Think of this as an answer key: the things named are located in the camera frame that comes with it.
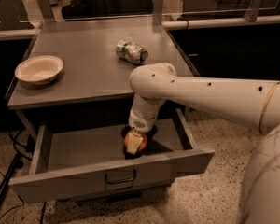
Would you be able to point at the open grey top drawer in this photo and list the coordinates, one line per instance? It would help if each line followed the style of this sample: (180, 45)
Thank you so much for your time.
(72, 165)

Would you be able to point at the grey metal post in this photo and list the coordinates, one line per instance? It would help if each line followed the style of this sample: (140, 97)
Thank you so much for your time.
(157, 11)

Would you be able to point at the white horizontal rail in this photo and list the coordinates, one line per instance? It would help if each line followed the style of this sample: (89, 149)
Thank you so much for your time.
(215, 23)

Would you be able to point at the orange fruit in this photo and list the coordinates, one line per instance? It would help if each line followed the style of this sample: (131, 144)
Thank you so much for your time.
(143, 144)

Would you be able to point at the crushed soda can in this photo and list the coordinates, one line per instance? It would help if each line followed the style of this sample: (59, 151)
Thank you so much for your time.
(131, 52)

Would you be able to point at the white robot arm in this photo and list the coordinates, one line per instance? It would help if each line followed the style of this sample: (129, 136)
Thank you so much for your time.
(254, 104)

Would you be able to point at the black drawer handle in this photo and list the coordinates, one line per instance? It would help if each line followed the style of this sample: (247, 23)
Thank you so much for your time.
(120, 177)

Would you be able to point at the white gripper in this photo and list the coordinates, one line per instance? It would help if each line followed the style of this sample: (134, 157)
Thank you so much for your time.
(140, 124)

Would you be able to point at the white bowl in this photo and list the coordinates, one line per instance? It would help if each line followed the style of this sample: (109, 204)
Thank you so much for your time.
(39, 70)

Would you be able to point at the grey metal cabinet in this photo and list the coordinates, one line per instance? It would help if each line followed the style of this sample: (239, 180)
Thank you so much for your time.
(91, 69)

